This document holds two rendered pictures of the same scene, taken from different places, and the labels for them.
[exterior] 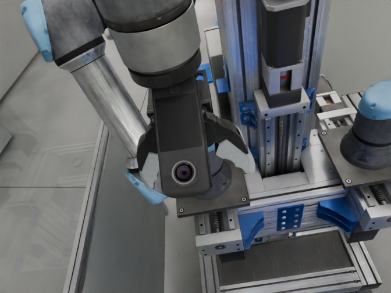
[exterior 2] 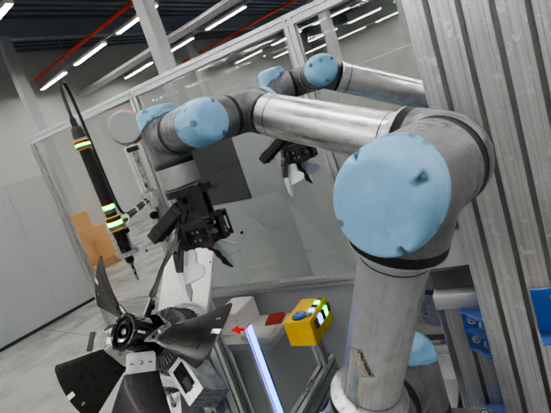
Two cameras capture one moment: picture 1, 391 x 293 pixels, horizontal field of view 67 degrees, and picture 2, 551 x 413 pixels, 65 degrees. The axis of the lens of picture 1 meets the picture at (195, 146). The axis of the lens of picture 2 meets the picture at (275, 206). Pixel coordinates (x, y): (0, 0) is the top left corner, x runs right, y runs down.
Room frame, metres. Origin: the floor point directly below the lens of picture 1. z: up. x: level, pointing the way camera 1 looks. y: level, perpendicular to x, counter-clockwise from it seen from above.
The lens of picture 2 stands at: (0.61, -1.19, 1.69)
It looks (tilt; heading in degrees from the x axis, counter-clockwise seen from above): 10 degrees down; 111
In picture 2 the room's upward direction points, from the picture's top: 18 degrees counter-clockwise
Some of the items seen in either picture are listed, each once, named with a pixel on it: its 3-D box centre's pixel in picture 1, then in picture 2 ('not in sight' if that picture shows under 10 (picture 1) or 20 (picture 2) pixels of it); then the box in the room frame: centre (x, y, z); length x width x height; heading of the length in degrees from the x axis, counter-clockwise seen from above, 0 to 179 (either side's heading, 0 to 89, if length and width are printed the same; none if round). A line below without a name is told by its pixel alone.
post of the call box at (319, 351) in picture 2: not in sight; (318, 348); (0.10, 0.08, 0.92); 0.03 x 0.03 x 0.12; 80
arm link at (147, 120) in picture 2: not in sight; (165, 136); (0.17, -0.49, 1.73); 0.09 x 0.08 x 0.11; 152
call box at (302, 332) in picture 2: not in sight; (309, 322); (0.10, 0.08, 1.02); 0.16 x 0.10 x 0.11; 80
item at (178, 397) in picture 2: not in sight; (182, 405); (-0.34, -0.14, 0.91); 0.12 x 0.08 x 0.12; 80
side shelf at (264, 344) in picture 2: not in sight; (249, 332); (-0.33, 0.41, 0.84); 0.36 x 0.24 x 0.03; 170
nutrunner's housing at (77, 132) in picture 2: not in sight; (102, 192); (-0.31, -0.15, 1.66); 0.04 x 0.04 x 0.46
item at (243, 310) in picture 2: not in sight; (234, 315); (-0.40, 0.45, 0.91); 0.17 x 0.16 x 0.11; 80
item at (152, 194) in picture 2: not in sight; (150, 199); (-0.57, 0.42, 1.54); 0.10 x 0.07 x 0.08; 115
